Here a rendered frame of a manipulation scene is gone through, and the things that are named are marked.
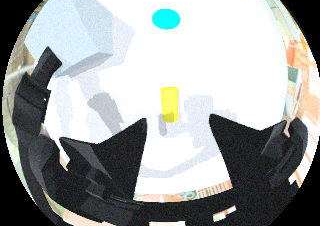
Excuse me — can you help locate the yellow cylinder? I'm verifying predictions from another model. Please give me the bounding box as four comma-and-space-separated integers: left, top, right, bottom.
161, 87, 177, 123

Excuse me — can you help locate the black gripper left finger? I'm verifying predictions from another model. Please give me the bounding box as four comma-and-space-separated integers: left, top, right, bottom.
59, 118, 148, 199

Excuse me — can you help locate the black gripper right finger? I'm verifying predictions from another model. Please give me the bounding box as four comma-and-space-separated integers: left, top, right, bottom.
208, 114, 287, 187

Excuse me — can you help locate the cyan circle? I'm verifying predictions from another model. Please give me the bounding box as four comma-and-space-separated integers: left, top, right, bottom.
152, 9, 180, 30

